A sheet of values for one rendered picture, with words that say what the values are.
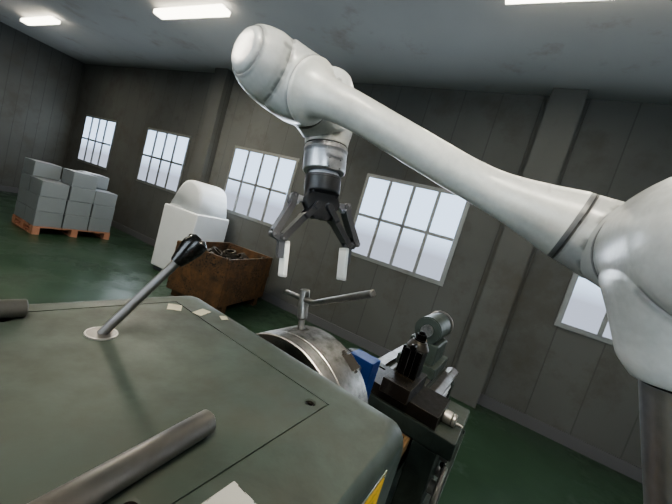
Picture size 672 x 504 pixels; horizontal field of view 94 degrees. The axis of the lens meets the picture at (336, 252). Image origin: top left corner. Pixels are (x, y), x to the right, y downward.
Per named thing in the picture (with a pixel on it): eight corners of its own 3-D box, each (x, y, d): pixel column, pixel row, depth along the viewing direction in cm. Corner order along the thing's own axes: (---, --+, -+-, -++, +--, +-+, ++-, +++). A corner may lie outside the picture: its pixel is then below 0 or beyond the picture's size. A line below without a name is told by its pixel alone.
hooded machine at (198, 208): (215, 281, 506) (238, 193, 493) (178, 283, 447) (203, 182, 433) (186, 266, 539) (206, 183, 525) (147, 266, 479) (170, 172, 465)
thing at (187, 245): (179, 271, 41) (188, 235, 40) (166, 263, 43) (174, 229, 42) (206, 271, 44) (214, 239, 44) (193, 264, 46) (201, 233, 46)
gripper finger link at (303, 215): (323, 205, 63) (319, 199, 63) (285, 242, 59) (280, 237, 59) (314, 207, 67) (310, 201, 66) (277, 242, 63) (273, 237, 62)
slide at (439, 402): (434, 431, 101) (439, 418, 100) (327, 366, 123) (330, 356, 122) (446, 410, 116) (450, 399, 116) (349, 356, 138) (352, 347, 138)
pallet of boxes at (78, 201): (87, 228, 595) (99, 174, 585) (108, 239, 563) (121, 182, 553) (11, 221, 500) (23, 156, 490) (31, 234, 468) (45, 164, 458)
